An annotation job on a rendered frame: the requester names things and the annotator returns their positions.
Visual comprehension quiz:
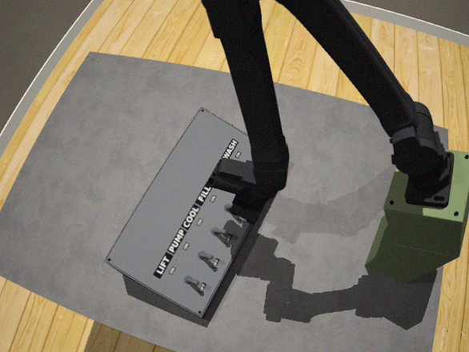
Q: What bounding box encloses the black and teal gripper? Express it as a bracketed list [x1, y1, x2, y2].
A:
[230, 190, 265, 225]

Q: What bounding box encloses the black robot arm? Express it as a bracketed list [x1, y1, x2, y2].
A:
[201, 0, 454, 210]

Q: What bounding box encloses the grey switch console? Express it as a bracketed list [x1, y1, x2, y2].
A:
[104, 106, 255, 319]

